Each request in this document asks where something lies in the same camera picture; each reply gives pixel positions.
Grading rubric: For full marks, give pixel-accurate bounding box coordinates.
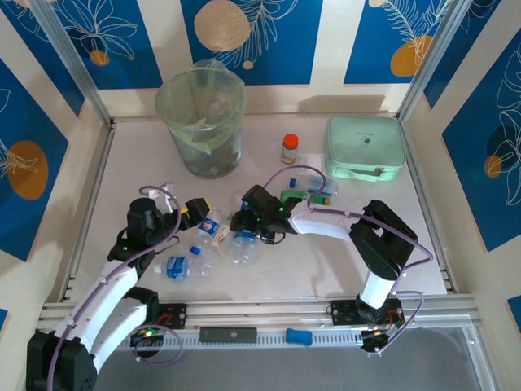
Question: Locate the clear bottle cream label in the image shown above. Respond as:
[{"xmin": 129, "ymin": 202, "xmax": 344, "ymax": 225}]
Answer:
[{"xmin": 211, "ymin": 226, "xmax": 234, "ymax": 250}]

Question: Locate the blue-label bottle white cap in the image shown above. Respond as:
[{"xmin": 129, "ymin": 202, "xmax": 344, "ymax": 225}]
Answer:
[{"xmin": 230, "ymin": 227, "xmax": 264, "ymax": 268}]

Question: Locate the clear white gauze sachet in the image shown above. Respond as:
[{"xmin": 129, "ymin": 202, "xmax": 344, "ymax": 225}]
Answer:
[{"xmin": 296, "ymin": 152, "xmax": 326, "ymax": 176}]

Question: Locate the aluminium frame rail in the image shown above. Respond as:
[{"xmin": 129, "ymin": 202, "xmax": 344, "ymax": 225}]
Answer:
[
  {"xmin": 401, "ymin": 117, "xmax": 459, "ymax": 295},
  {"xmin": 60, "ymin": 120, "xmax": 118, "ymax": 303},
  {"xmin": 34, "ymin": 293, "xmax": 484, "ymax": 339}
]

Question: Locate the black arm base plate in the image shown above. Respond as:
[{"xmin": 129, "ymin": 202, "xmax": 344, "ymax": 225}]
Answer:
[
  {"xmin": 112, "ymin": 303, "xmax": 188, "ymax": 332},
  {"xmin": 330, "ymin": 299, "xmax": 404, "ymax": 327}
]

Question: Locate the small clear bottle blue cap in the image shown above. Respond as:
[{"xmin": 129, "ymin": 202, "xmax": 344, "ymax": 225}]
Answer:
[{"xmin": 287, "ymin": 174, "xmax": 339, "ymax": 196}]

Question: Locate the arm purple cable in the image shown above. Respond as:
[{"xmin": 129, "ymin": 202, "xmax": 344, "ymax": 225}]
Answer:
[
  {"xmin": 47, "ymin": 185, "xmax": 184, "ymax": 391},
  {"xmin": 266, "ymin": 165, "xmax": 433, "ymax": 355}
]

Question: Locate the clear plastic waste bin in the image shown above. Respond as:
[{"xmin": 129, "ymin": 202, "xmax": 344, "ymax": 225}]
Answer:
[{"xmin": 154, "ymin": 59, "xmax": 247, "ymax": 180}]

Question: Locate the black rectangular bar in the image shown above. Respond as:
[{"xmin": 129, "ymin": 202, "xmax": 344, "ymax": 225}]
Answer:
[{"xmin": 198, "ymin": 327, "xmax": 258, "ymax": 343}]

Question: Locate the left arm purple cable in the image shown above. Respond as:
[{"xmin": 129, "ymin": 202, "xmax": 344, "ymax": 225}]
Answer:
[{"xmin": 47, "ymin": 185, "xmax": 184, "ymax": 391}]

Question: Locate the aluminium frame post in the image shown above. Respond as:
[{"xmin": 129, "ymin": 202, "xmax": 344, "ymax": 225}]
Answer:
[
  {"xmin": 30, "ymin": 0, "xmax": 114, "ymax": 127},
  {"xmin": 396, "ymin": 0, "xmax": 469, "ymax": 121}
]

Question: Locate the orange cap pill jar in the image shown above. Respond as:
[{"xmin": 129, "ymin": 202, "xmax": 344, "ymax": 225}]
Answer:
[{"xmin": 282, "ymin": 134, "xmax": 301, "ymax": 165}]

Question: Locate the green plastic soda bottle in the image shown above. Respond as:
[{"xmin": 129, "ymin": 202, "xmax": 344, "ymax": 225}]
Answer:
[{"xmin": 280, "ymin": 190, "xmax": 331, "ymax": 204}]

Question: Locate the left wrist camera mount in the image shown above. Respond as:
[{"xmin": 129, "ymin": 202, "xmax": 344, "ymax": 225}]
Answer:
[{"xmin": 148, "ymin": 183, "xmax": 180, "ymax": 213}]

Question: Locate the green plastic bin liner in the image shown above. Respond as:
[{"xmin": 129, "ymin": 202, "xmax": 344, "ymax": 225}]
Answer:
[{"xmin": 154, "ymin": 59, "xmax": 247, "ymax": 155}]

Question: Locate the grey slotted cable duct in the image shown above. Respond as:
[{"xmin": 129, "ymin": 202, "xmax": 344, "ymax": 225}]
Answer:
[{"xmin": 50, "ymin": 328, "xmax": 473, "ymax": 354}]

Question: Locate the mint green zip pouch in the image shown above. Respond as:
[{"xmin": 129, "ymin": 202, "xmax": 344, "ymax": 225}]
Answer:
[{"xmin": 323, "ymin": 115, "xmax": 407, "ymax": 182}]

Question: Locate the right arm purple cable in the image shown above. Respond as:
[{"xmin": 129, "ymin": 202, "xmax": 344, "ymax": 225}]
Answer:
[{"xmin": 266, "ymin": 165, "xmax": 433, "ymax": 355}]

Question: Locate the blue rubber handle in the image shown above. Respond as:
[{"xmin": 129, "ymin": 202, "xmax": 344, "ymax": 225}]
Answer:
[{"xmin": 285, "ymin": 327, "xmax": 313, "ymax": 346}]

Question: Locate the blue-label water bottle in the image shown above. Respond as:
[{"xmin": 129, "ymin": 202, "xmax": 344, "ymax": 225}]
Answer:
[{"xmin": 153, "ymin": 255, "xmax": 212, "ymax": 282}]

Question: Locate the small electronics board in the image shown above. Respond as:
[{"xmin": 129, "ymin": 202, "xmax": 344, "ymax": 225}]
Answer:
[
  {"xmin": 360, "ymin": 327, "xmax": 392, "ymax": 355},
  {"xmin": 129, "ymin": 328, "xmax": 166, "ymax": 348}
]

